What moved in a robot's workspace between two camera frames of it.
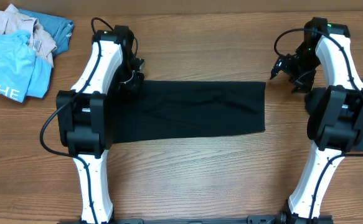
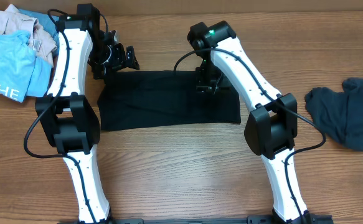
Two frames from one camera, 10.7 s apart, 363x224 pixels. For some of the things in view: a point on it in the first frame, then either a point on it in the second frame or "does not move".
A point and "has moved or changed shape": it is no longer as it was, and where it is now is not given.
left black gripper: x=139 y=77 to x=120 y=61
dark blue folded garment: x=60 y=29 does not move
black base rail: x=271 y=219 does not move
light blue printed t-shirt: x=10 y=68 does not move
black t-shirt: x=162 y=109 has moved or changed shape
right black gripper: x=289 y=69 to x=205 y=88
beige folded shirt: x=12 y=18 does not move
